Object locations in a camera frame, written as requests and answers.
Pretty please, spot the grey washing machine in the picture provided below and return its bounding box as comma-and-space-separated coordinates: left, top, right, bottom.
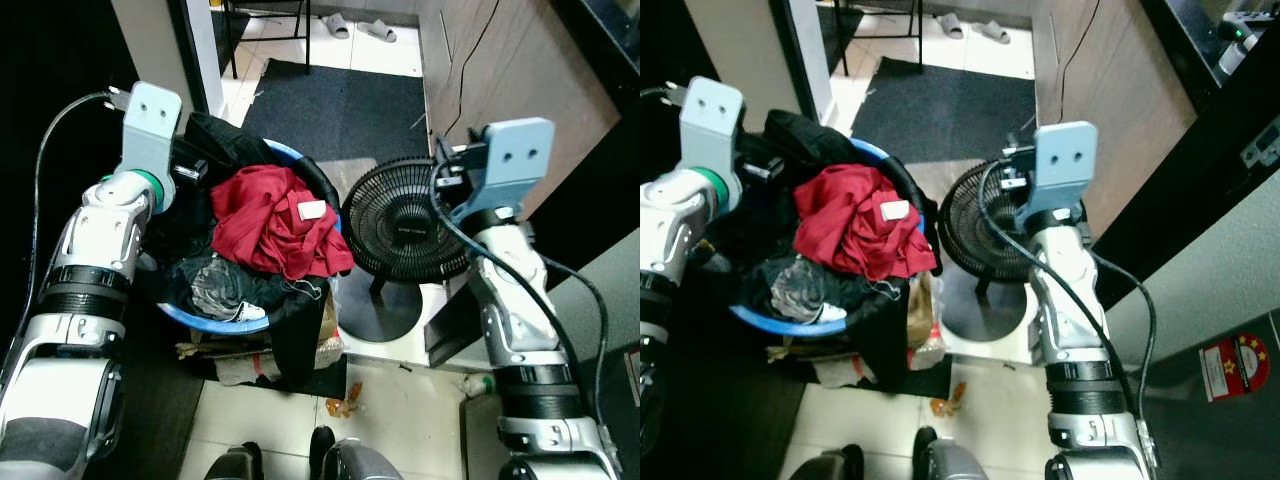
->
1098, 168, 1280, 480

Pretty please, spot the black garment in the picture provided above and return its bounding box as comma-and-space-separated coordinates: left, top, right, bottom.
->
140, 111, 348, 393
700, 108, 941, 396

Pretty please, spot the black floor fan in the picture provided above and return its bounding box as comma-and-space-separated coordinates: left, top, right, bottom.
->
936, 160, 1043, 349
340, 156, 478, 347

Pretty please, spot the dark grey floor mat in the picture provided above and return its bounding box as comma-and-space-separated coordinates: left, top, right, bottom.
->
849, 55, 1039, 167
239, 57, 432, 165

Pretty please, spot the red garment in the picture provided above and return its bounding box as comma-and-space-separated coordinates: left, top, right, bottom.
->
209, 164, 357, 283
792, 162, 940, 284

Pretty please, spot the brown wooden cabinet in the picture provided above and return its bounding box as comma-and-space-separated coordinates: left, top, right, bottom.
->
1029, 0, 1200, 239
417, 0, 623, 219

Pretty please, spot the grey patterned garment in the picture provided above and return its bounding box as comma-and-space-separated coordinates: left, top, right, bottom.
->
768, 254, 849, 325
188, 254, 269, 324

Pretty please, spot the blue plastic laundry basket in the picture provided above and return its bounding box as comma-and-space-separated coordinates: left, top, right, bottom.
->
152, 138, 348, 336
728, 137, 939, 338

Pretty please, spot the orange wrapper scrap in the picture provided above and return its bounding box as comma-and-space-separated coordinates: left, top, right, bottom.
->
324, 384, 365, 420
929, 383, 970, 420

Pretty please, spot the device with green light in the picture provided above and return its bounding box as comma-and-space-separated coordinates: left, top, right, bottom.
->
1213, 8, 1280, 78

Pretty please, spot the red energy label sticker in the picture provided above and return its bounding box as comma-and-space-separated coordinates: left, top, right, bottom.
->
1197, 332, 1272, 404

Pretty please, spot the grey robot left foot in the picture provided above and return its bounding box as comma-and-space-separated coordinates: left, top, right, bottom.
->
788, 445, 863, 480
204, 442, 265, 480

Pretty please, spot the grey robot foot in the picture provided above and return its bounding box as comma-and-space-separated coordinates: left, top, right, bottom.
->
204, 442, 265, 480
308, 425, 404, 480
910, 426, 993, 480
788, 445, 863, 480

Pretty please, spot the grey robot right foot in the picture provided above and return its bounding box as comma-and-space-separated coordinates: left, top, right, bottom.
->
308, 425, 404, 480
910, 426, 993, 480

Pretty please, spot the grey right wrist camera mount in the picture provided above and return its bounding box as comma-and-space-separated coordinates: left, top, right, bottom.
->
1014, 120, 1100, 227
449, 117, 557, 217

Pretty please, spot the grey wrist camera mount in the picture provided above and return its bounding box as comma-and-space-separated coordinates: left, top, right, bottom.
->
449, 117, 557, 217
1014, 120, 1100, 227
121, 81, 185, 187
679, 76, 747, 187

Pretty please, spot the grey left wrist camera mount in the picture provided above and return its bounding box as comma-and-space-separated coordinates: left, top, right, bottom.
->
679, 76, 747, 187
121, 81, 185, 187

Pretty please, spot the thin black wall cable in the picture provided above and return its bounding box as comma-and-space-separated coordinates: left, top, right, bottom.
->
1040, 0, 1103, 129
440, 0, 502, 143

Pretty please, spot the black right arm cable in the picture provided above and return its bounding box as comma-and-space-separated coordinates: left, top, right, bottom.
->
429, 160, 612, 426
978, 158, 1159, 426

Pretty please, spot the black metal chair frame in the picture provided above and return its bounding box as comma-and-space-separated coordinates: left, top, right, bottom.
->
828, 0, 924, 78
213, 0, 312, 81

